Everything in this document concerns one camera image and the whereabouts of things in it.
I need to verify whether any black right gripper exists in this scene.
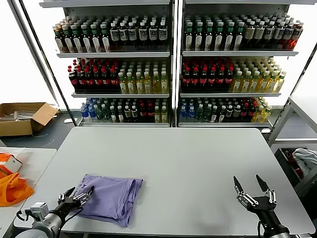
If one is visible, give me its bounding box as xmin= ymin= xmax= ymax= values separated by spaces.
xmin=233 ymin=174 xmax=290 ymax=236

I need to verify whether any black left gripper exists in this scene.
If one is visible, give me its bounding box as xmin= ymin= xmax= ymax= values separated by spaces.
xmin=48 ymin=185 xmax=95 ymax=222

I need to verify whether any purple t-shirt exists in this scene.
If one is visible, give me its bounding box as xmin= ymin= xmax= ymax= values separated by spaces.
xmin=73 ymin=173 xmax=144 ymax=228

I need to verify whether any black storage bin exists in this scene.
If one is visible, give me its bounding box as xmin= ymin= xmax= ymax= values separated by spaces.
xmin=274 ymin=147 xmax=317 ymax=196

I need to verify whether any red cloth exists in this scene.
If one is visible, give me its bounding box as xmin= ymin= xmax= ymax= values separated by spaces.
xmin=284 ymin=150 xmax=303 ymax=179

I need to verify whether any orange bag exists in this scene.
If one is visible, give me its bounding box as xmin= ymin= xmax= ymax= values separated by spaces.
xmin=0 ymin=172 xmax=35 ymax=207

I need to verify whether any grey crumpled cloth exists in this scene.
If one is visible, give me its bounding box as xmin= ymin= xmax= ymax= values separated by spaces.
xmin=293 ymin=148 xmax=317 ymax=174

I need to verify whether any small white carton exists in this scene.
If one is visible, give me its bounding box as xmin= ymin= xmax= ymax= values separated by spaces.
xmin=3 ymin=158 xmax=24 ymax=174

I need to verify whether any orange packaging piece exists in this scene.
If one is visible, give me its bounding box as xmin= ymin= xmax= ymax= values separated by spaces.
xmin=0 ymin=152 xmax=16 ymax=164

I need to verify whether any open cardboard box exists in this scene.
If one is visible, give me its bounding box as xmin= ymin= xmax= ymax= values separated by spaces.
xmin=0 ymin=102 xmax=60 ymax=137

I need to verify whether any clear plastic packaging bundle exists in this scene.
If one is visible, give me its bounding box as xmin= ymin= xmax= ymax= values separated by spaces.
xmin=0 ymin=109 xmax=38 ymax=122

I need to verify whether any red cap cola bottle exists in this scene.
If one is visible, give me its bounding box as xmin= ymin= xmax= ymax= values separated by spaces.
xmin=85 ymin=68 xmax=95 ymax=92
xmin=102 ymin=68 xmax=111 ymax=92
xmin=94 ymin=68 xmax=103 ymax=92
xmin=182 ymin=67 xmax=191 ymax=91
xmin=208 ymin=67 xmax=217 ymax=91
xmin=77 ymin=68 xmax=87 ymax=92
xmin=199 ymin=67 xmax=209 ymax=91
xmin=191 ymin=67 xmax=200 ymax=91
xmin=225 ymin=67 xmax=234 ymax=91
xmin=69 ymin=65 xmax=79 ymax=92
xmin=109 ymin=68 xmax=119 ymax=92
xmin=216 ymin=67 xmax=226 ymax=91

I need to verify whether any black slanted pole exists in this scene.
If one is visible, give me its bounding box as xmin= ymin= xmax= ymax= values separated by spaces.
xmin=19 ymin=0 xmax=79 ymax=125
xmin=288 ymin=46 xmax=317 ymax=100

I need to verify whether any grey metal shelf unit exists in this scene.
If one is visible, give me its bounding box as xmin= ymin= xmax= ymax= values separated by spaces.
xmin=177 ymin=0 xmax=301 ymax=128
xmin=39 ymin=0 xmax=174 ymax=128

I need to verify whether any green label tea bottle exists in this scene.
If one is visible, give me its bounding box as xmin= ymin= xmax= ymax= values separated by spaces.
xmin=71 ymin=23 xmax=84 ymax=53
xmin=225 ymin=21 xmax=236 ymax=52
xmin=185 ymin=21 xmax=195 ymax=52
xmin=81 ymin=23 xmax=93 ymax=53
xmin=100 ymin=23 xmax=112 ymax=53
xmin=195 ymin=21 xmax=205 ymax=52
xmin=234 ymin=22 xmax=245 ymax=52
xmin=215 ymin=21 xmax=225 ymax=52
xmin=205 ymin=21 xmax=215 ymax=52
xmin=90 ymin=23 xmax=103 ymax=53
xmin=61 ymin=24 xmax=74 ymax=53

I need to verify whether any beige label dark bottle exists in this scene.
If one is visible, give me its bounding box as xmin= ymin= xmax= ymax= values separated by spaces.
xmin=244 ymin=21 xmax=257 ymax=49
xmin=255 ymin=21 xmax=266 ymax=49

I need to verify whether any blue white label bottle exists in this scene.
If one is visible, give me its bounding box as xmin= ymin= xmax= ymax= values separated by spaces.
xmin=264 ymin=21 xmax=276 ymax=49
xmin=283 ymin=21 xmax=296 ymax=50
xmin=274 ymin=21 xmax=286 ymax=49

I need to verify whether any amber tea bottle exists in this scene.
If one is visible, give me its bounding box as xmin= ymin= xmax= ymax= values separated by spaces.
xmin=54 ymin=24 xmax=64 ymax=53

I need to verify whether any red tea bottle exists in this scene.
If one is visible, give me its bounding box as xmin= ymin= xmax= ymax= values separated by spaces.
xmin=292 ymin=21 xmax=305 ymax=50

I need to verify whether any white label dark bottle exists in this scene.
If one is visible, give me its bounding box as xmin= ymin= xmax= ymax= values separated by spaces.
xmin=119 ymin=21 xmax=129 ymax=49
xmin=110 ymin=21 xmax=120 ymax=49
xmin=148 ymin=21 xmax=159 ymax=49
xmin=158 ymin=21 xmax=168 ymax=49
xmin=128 ymin=21 xmax=139 ymax=49
xmin=138 ymin=21 xmax=149 ymax=49

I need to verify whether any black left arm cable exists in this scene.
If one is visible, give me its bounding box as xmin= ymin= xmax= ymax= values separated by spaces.
xmin=59 ymin=207 xmax=84 ymax=230

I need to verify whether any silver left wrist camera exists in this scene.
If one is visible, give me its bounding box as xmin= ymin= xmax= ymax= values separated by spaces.
xmin=24 ymin=202 xmax=48 ymax=220

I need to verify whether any grey metal frame table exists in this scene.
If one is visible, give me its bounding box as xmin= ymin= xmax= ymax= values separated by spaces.
xmin=268 ymin=95 xmax=317 ymax=196

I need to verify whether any grey metal frame post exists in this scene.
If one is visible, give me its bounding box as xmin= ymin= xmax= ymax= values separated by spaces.
xmin=6 ymin=0 xmax=61 ymax=107

